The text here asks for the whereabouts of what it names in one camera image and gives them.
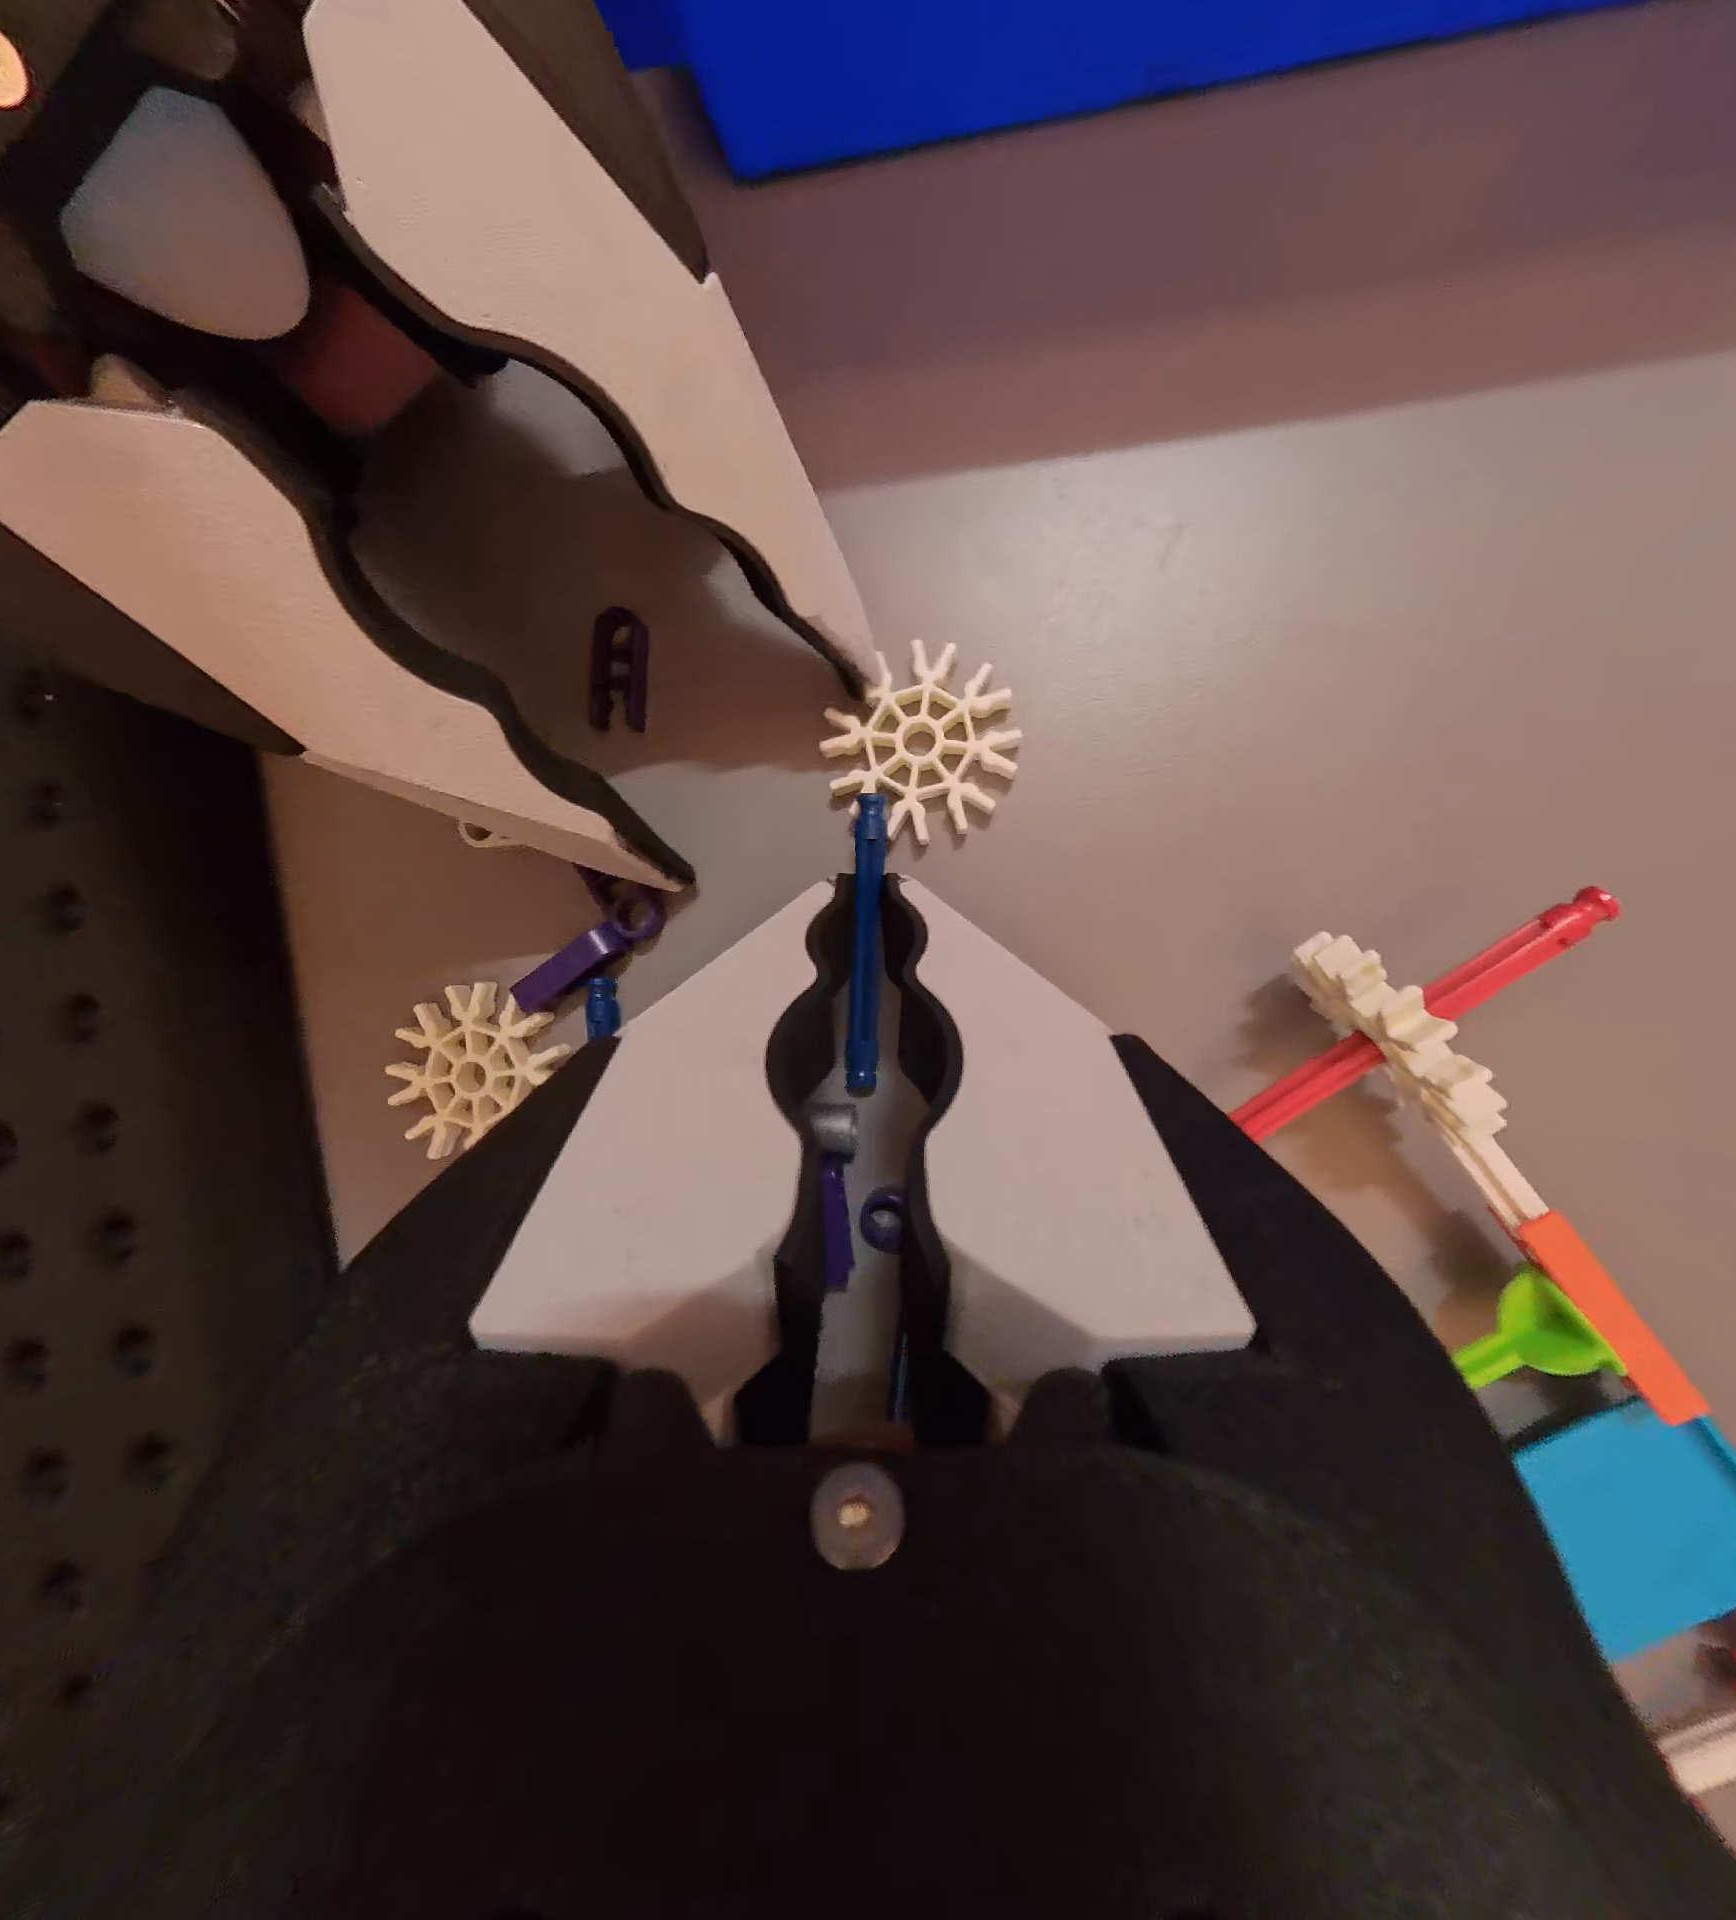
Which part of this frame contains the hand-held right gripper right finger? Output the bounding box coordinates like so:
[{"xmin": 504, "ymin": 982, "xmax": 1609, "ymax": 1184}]
[{"xmin": 882, "ymin": 878, "xmax": 1256, "ymax": 1430}]

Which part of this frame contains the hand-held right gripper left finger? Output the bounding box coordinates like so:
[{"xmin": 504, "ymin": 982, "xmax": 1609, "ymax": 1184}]
[{"xmin": 470, "ymin": 878, "xmax": 865, "ymax": 1434}]

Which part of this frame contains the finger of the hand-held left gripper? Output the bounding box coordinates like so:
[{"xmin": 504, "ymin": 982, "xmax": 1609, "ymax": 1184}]
[
  {"xmin": 300, "ymin": 0, "xmax": 882, "ymax": 699},
  {"xmin": 0, "ymin": 396, "xmax": 698, "ymax": 892}
]

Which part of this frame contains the white snowflake connector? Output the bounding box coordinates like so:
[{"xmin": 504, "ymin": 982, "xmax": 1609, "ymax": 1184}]
[
  {"xmin": 379, "ymin": 976, "xmax": 571, "ymax": 1160},
  {"xmin": 819, "ymin": 639, "xmax": 1021, "ymax": 845}
]

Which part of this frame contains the blue storage bin with tag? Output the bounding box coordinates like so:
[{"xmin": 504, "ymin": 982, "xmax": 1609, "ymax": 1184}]
[{"xmin": 593, "ymin": 0, "xmax": 1618, "ymax": 186}]

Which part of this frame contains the colourful toy construction model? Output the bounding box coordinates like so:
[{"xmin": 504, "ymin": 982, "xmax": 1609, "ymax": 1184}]
[{"xmin": 1227, "ymin": 880, "xmax": 1736, "ymax": 1798}]

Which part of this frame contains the black perforated panel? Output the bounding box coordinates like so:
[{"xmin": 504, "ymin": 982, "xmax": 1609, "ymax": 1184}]
[{"xmin": 0, "ymin": 602, "xmax": 348, "ymax": 1920}]

